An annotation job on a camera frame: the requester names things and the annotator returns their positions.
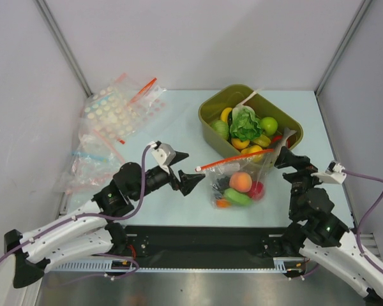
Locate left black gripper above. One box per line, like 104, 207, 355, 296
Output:
131, 151, 204, 201

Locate dark toy grapes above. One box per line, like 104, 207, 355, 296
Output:
211, 176, 230, 198

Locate red toy apple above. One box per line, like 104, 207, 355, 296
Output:
247, 181, 265, 201

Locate toy peach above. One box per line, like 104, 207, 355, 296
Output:
229, 172, 252, 193

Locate red-green toy mango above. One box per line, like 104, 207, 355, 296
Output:
215, 198, 232, 208

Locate clear orange-zipper bag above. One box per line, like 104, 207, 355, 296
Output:
195, 149, 276, 209

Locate green toy cucumber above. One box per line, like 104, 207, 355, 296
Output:
223, 188, 252, 207

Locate olive green plastic bin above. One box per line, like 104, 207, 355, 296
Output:
198, 84, 303, 157

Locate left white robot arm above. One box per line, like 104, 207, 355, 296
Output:
4, 143, 205, 289

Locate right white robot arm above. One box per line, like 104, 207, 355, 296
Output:
274, 147, 383, 305

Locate pile of spare zip bags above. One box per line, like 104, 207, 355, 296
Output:
54, 73, 166, 194

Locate red toy chili pepper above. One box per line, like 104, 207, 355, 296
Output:
271, 135, 283, 143

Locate grey toy fish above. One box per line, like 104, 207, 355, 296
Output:
273, 127, 297, 149

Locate yellow toy star fruit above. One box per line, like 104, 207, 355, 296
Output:
252, 135, 271, 148

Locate yellow toy pear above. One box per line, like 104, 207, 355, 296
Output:
231, 138, 250, 150

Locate green toy cabbage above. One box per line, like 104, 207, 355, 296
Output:
229, 106, 262, 141

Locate green toy bell pepper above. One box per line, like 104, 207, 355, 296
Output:
211, 120, 229, 141

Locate yellow toy banana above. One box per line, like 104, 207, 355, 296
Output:
220, 107, 233, 124

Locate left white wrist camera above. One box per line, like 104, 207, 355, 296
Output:
148, 141, 176, 169

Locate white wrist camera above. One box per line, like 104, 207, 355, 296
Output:
311, 161, 347, 185
148, 141, 176, 169

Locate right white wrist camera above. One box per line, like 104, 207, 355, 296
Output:
311, 161, 347, 185

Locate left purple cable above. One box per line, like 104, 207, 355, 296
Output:
0, 145, 153, 283

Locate purple cable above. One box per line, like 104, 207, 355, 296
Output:
290, 170, 383, 286
0, 145, 153, 283

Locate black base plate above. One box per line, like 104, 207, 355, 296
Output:
125, 225, 302, 259

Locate white cable duct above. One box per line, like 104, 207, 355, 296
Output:
54, 255, 304, 274

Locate aluminium frame rail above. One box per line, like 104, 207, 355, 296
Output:
360, 233, 381, 259

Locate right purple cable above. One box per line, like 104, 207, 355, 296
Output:
290, 170, 383, 286

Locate right aluminium corner post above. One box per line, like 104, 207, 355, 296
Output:
314, 0, 373, 98

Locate aluminium corner post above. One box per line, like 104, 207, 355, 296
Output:
33, 0, 93, 98
314, 0, 373, 98

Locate left aluminium corner post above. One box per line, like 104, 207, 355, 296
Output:
33, 0, 93, 98

